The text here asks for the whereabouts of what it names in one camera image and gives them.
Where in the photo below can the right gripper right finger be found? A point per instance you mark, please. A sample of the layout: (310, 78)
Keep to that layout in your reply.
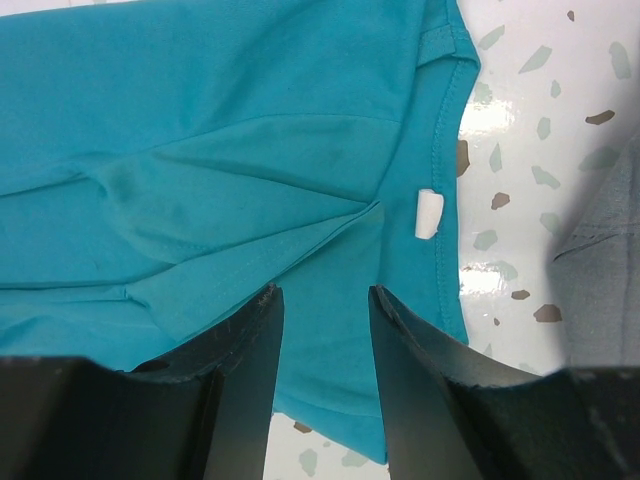
(450, 412)

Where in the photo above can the teal t shirt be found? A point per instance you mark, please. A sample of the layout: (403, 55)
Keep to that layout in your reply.
(162, 161)

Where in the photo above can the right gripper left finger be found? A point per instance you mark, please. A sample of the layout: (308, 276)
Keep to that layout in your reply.
(200, 411)

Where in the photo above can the folded grey t shirt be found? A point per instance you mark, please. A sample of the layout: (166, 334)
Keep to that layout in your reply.
(595, 273)

